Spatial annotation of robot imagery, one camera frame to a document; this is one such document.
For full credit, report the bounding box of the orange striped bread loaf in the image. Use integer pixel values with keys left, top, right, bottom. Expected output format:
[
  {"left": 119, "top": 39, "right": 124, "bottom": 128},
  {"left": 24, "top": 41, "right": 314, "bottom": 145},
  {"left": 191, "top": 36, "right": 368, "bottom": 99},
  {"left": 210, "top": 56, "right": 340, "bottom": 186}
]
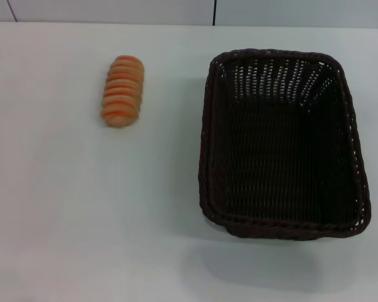
[{"left": 100, "top": 55, "right": 146, "bottom": 128}]

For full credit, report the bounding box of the black woven plastic basket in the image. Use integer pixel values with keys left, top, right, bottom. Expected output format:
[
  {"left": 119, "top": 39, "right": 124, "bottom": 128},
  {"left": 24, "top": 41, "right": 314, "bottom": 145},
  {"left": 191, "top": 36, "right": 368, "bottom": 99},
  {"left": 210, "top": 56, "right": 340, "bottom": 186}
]
[{"left": 197, "top": 48, "right": 372, "bottom": 242}]

